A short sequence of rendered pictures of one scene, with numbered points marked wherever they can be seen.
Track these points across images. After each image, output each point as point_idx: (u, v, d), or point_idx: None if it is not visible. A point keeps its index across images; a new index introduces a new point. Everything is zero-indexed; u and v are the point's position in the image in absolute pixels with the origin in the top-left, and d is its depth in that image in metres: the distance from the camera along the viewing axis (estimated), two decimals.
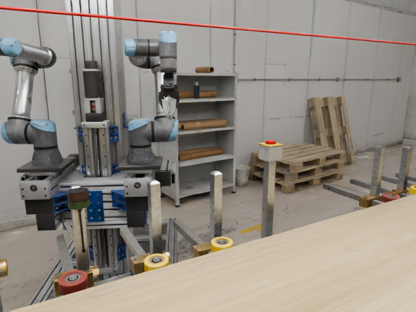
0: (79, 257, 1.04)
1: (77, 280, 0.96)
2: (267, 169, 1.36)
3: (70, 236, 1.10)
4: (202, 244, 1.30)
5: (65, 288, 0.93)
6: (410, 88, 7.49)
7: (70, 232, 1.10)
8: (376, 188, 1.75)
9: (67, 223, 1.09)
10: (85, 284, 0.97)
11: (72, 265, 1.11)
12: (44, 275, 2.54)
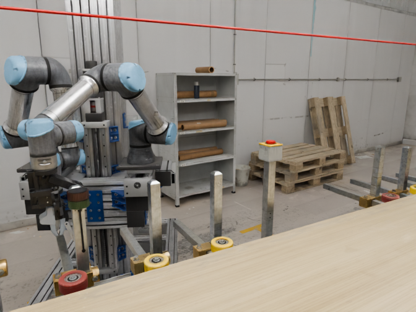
0: (79, 257, 1.04)
1: (77, 280, 0.96)
2: (267, 169, 1.36)
3: (70, 236, 1.10)
4: (202, 244, 1.30)
5: (65, 288, 0.93)
6: (410, 88, 7.49)
7: (70, 232, 1.10)
8: (376, 188, 1.75)
9: (67, 223, 1.09)
10: (85, 284, 0.97)
11: (72, 265, 1.11)
12: (44, 275, 2.54)
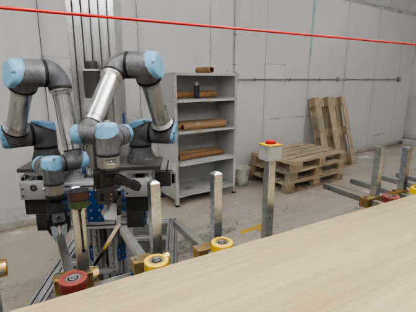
0: (79, 257, 1.04)
1: (77, 280, 0.96)
2: (267, 169, 1.36)
3: (111, 232, 1.16)
4: (202, 244, 1.30)
5: (65, 288, 0.93)
6: (410, 88, 7.49)
7: (114, 230, 1.17)
8: (376, 188, 1.75)
9: (120, 223, 1.18)
10: (85, 284, 0.97)
11: (72, 265, 1.11)
12: (44, 275, 2.54)
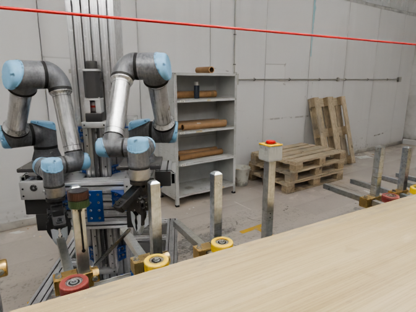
0: (79, 257, 1.04)
1: (78, 284, 0.94)
2: (267, 169, 1.36)
3: (119, 238, 1.18)
4: (202, 244, 1.30)
5: (67, 293, 0.91)
6: (410, 88, 7.49)
7: (122, 236, 1.19)
8: (376, 188, 1.75)
9: (129, 231, 1.21)
10: (86, 288, 0.95)
11: (72, 268, 1.09)
12: (44, 275, 2.54)
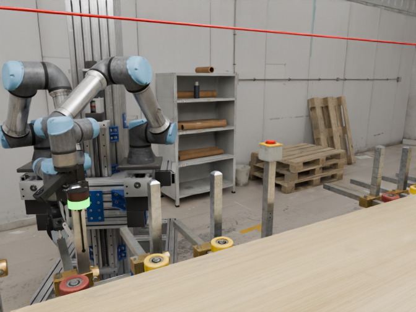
0: (79, 257, 1.04)
1: (78, 285, 0.94)
2: (267, 169, 1.36)
3: (69, 236, 1.09)
4: (202, 244, 1.30)
5: (67, 294, 0.91)
6: (410, 88, 7.49)
7: (69, 233, 1.09)
8: (376, 188, 1.75)
9: (65, 225, 1.09)
10: (87, 289, 0.94)
11: None
12: (44, 275, 2.54)
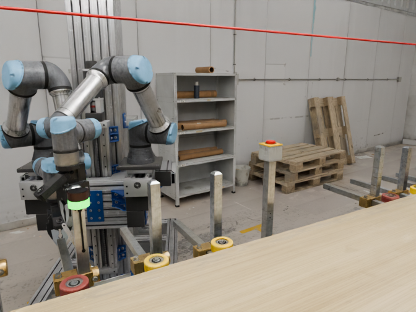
0: (79, 257, 1.04)
1: (78, 285, 0.94)
2: (267, 169, 1.36)
3: (69, 237, 1.09)
4: (202, 244, 1.30)
5: (67, 294, 0.91)
6: (410, 88, 7.49)
7: (69, 233, 1.09)
8: (376, 188, 1.75)
9: (65, 225, 1.09)
10: (87, 289, 0.94)
11: None
12: (44, 275, 2.54)
